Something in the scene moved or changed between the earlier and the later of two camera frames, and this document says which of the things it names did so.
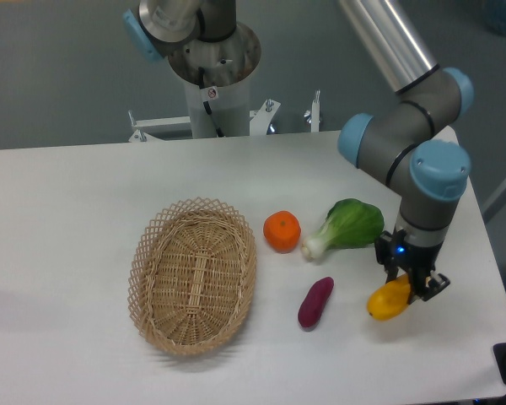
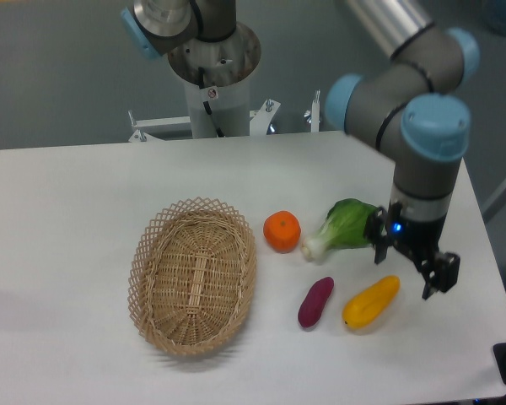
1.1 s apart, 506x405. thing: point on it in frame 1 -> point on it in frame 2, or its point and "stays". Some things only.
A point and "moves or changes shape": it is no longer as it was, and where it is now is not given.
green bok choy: x=349 y=224 stays
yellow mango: x=390 y=300 moves or changes shape
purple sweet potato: x=314 y=299 stays
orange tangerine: x=282 y=229 stays
